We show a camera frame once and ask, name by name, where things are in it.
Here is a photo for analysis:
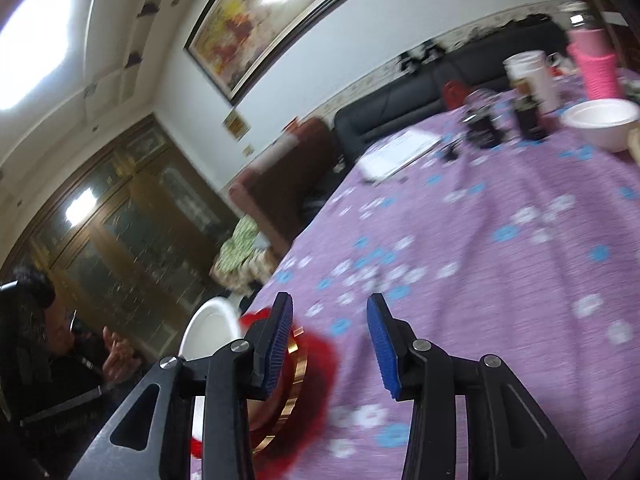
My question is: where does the red gold-rimmed glass plate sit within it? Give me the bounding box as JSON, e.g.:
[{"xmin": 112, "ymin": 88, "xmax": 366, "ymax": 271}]
[{"xmin": 188, "ymin": 309, "xmax": 342, "ymax": 476}]

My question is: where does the large white paper bowl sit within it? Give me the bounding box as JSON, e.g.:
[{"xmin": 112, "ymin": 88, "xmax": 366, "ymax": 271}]
[{"xmin": 560, "ymin": 99, "xmax": 639, "ymax": 153}]

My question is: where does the beige plastic bowl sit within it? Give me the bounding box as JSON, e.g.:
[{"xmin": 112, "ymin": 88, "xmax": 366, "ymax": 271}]
[{"xmin": 627, "ymin": 127, "xmax": 640, "ymax": 166}]

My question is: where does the green patterned cloth pile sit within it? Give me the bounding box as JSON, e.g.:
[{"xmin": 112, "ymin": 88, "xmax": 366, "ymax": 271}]
[{"xmin": 209, "ymin": 216, "xmax": 280, "ymax": 297}]

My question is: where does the purple floral tablecloth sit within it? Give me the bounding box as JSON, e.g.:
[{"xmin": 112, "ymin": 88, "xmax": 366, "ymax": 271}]
[{"xmin": 253, "ymin": 129, "xmax": 639, "ymax": 479}]

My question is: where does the wooden glass cabinet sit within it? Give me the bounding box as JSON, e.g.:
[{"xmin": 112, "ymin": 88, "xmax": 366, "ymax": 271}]
[{"xmin": 1, "ymin": 116, "xmax": 238, "ymax": 360}]

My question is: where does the seated person in black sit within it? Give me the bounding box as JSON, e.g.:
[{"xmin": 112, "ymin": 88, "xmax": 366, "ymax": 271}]
[{"xmin": 1, "ymin": 266, "xmax": 145, "ymax": 479}]

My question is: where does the brown armchair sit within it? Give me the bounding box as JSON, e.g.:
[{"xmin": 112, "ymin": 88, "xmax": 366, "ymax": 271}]
[{"xmin": 228, "ymin": 117, "xmax": 336, "ymax": 257}]

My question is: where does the white paper notepad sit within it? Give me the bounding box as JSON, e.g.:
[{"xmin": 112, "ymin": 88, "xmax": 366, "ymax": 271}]
[{"xmin": 357, "ymin": 128, "xmax": 442, "ymax": 183}]

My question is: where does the small black charger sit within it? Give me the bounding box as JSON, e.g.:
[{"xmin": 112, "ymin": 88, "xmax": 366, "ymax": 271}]
[{"xmin": 439, "ymin": 142, "xmax": 460, "ymax": 162}]

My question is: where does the black electronic device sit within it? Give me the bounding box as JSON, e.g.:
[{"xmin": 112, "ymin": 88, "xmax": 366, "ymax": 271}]
[{"xmin": 462, "ymin": 88, "xmax": 504, "ymax": 150}]

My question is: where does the red bag on sofa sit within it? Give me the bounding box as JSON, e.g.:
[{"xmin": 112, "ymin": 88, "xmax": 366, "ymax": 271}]
[{"xmin": 442, "ymin": 80, "xmax": 473, "ymax": 110}]

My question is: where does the dark small jar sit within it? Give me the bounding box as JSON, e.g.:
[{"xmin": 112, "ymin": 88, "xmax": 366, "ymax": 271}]
[{"xmin": 512, "ymin": 94, "xmax": 548, "ymax": 142}]

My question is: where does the black leather sofa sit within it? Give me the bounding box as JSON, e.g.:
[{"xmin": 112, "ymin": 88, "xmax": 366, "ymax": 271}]
[{"xmin": 299, "ymin": 19, "xmax": 572, "ymax": 212}]

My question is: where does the white plastic jar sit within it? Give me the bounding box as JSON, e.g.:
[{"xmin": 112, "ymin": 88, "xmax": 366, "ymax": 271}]
[{"xmin": 503, "ymin": 50, "xmax": 562, "ymax": 114}]

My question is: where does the framed horse painting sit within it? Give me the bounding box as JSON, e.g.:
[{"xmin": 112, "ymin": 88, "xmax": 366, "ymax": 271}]
[{"xmin": 184, "ymin": 0, "xmax": 344, "ymax": 105}]

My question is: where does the small yellow wall picture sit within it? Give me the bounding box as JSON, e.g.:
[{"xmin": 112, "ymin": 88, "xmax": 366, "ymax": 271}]
[{"xmin": 224, "ymin": 108, "xmax": 250, "ymax": 141}]

